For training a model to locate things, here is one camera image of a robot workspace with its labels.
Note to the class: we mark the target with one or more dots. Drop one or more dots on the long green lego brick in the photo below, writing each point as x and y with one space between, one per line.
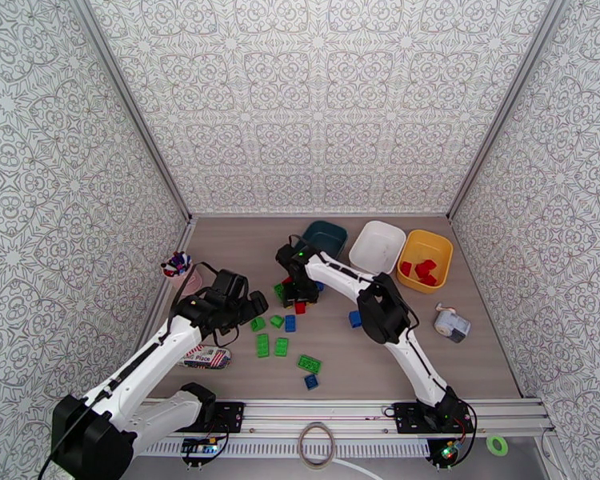
309 364
262 345

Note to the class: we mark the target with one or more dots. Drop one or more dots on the teal plastic container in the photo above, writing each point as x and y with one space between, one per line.
330 238

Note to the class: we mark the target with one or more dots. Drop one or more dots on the long red lego brick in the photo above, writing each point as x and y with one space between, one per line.
425 267
430 280

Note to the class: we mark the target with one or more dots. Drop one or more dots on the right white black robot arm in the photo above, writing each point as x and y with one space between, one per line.
395 313

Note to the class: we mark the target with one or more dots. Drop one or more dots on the small green sloped lego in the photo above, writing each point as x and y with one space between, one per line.
258 324
277 321

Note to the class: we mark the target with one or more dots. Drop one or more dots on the pink pen cup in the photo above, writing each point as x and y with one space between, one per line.
187 284

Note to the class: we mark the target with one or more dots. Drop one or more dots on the flag print pouch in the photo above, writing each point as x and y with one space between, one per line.
205 358

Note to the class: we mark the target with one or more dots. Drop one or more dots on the purple marker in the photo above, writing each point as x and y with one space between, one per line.
181 263

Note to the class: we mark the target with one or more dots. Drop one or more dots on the black white marker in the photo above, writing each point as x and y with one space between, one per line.
169 268

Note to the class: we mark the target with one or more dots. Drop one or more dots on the blue marker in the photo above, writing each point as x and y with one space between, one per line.
177 256

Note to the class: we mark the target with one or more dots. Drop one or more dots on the white plastic container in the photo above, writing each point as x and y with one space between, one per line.
377 243

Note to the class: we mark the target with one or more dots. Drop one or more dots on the yellow plastic container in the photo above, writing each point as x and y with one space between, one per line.
432 246

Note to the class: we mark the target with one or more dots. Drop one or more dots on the white grey tape dispenser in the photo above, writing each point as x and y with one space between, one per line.
452 324

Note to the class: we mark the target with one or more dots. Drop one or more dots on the white tube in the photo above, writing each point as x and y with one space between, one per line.
355 468

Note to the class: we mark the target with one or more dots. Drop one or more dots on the small circuit board with light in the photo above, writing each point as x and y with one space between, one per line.
450 451

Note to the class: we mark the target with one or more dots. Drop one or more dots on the green tape roll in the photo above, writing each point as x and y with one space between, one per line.
490 446

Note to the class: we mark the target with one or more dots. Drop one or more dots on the left black wrist camera box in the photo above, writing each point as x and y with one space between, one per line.
230 285

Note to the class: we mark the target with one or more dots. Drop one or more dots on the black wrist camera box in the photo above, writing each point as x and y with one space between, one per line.
230 285
284 256

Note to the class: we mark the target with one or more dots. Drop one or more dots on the right black wrist camera box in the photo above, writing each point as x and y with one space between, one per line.
284 256

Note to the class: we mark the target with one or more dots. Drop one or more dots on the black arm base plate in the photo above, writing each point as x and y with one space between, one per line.
407 418
227 416

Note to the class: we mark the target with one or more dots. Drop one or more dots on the aluminium front rail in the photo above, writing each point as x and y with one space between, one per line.
320 411

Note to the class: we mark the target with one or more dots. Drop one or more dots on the aluminium corner post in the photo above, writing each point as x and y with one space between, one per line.
130 108
505 108

